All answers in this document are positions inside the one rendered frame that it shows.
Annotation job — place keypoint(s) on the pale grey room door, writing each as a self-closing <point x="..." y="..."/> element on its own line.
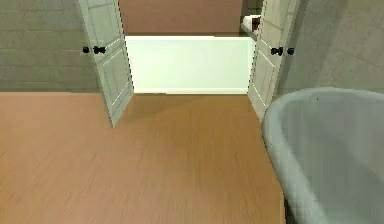
<point x="110" y="66"/>
<point x="266" y="73"/>

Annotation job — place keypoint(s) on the pale grey bathtub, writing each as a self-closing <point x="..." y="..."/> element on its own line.
<point x="336" y="156"/>

